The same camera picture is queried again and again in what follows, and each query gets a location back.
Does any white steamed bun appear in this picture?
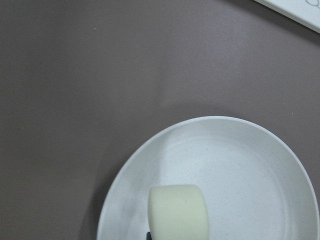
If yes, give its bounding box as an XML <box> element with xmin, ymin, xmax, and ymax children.
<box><xmin>147</xmin><ymin>184</ymin><xmax>210</xmax><ymax>240</ymax></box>

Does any cream round plate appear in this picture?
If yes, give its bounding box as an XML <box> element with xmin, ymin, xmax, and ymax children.
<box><xmin>96</xmin><ymin>116</ymin><xmax>320</xmax><ymax>240</ymax></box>

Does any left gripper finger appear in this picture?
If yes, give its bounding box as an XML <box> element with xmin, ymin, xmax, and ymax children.
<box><xmin>146</xmin><ymin>232</ymin><xmax>152</xmax><ymax>240</ymax></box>

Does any cream rabbit serving tray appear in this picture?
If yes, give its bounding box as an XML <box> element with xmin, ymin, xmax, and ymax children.
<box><xmin>256</xmin><ymin>0</ymin><xmax>320</xmax><ymax>33</ymax></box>

